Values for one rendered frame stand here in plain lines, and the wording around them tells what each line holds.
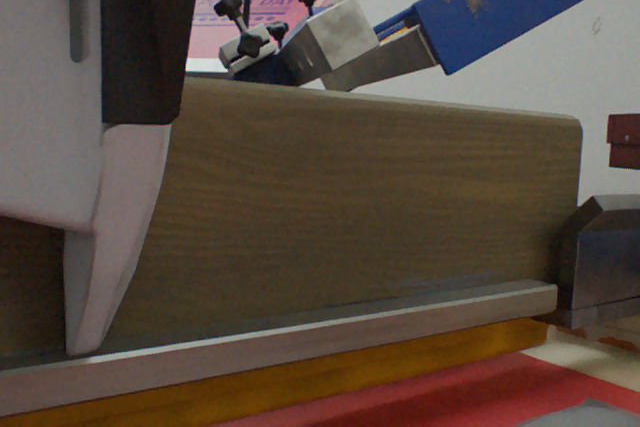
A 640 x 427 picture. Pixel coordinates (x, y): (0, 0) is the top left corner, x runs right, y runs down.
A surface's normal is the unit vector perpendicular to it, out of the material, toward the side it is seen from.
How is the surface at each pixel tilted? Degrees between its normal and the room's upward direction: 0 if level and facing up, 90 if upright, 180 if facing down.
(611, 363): 0
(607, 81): 90
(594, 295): 90
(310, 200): 90
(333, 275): 90
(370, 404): 0
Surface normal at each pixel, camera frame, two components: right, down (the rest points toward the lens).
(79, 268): -0.78, 0.02
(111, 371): 0.63, 0.10
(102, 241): 0.60, 0.32
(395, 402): 0.05, -1.00
